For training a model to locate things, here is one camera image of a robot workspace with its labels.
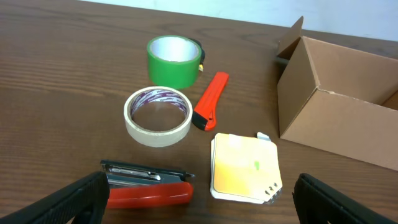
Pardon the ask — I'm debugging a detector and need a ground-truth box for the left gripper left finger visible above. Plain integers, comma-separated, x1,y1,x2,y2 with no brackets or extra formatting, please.
1,171,110,224

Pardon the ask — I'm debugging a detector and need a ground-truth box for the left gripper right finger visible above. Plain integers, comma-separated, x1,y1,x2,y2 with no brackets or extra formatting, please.
292,173,397,224

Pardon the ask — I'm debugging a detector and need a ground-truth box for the red black stapler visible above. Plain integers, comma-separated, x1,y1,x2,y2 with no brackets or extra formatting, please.
100,160,194,209

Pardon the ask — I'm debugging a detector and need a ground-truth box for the beige masking tape roll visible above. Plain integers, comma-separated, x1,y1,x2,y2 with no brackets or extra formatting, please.
123,86,193,147

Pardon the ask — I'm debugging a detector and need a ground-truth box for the brown cardboard box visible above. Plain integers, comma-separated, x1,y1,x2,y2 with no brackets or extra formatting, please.
277,19,397,170

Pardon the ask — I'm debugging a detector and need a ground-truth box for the red utility knife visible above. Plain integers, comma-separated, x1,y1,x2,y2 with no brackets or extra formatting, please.
192,72,229,131

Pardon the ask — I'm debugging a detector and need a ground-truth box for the green tape roll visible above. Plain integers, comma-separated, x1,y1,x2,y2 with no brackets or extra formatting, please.
147,35,201,90

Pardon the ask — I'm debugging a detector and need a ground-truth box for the yellow sticky note pad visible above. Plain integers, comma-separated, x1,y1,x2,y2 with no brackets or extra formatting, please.
210,132,283,205

